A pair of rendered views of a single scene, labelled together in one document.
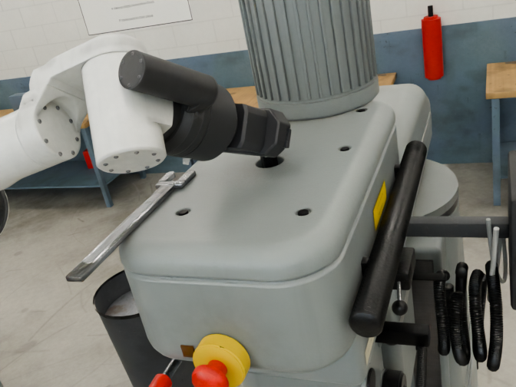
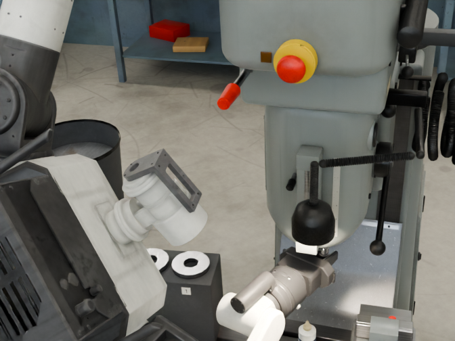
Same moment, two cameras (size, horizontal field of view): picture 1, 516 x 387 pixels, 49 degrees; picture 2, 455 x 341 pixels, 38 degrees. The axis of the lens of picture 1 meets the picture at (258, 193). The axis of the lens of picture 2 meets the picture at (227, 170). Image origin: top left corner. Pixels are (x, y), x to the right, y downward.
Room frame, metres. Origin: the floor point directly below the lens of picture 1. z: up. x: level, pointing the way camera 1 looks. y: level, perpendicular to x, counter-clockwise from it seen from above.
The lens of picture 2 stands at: (-0.36, 0.28, 2.11)
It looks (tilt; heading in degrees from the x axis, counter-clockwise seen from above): 31 degrees down; 354
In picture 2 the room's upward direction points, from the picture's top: 3 degrees counter-clockwise
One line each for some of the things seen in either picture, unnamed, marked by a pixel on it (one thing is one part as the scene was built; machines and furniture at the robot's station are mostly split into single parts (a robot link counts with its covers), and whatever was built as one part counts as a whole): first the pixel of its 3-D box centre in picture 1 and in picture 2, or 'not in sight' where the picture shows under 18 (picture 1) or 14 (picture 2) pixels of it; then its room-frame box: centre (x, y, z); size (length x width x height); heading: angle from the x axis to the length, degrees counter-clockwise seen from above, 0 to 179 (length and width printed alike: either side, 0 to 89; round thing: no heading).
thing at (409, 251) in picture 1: (397, 280); (404, 55); (0.69, -0.17, 1.66); 0.12 x 0.04 x 0.04; 155
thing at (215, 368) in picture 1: (212, 377); (292, 67); (0.46, 0.09, 1.76); 0.04 x 0.03 x 0.04; 65
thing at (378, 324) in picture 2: not in sight; (383, 335); (0.63, -0.16, 1.04); 0.06 x 0.05 x 0.06; 67
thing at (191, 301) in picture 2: not in sight; (174, 293); (0.87, 0.29, 1.03); 0.22 x 0.12 x 0.20; 72
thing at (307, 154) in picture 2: not in sight; (309, 201); (0.59, 0.02, 1.45); 0.04 x 0.04 x 0.21; 65
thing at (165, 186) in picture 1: (136, 217); not in sight; (0.59, 0.14, 1.89); 0.24 x 0.04 x 0.01; 156
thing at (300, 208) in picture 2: not in sight; (313, 218); (0.49, 0.04, 1.48); 0.07 x 0.07 x 0.06
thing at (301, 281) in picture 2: not in sight; (293, 280); (0.63, 0.04, 1.23); 0.13 x 0.12 x 0.10; 43
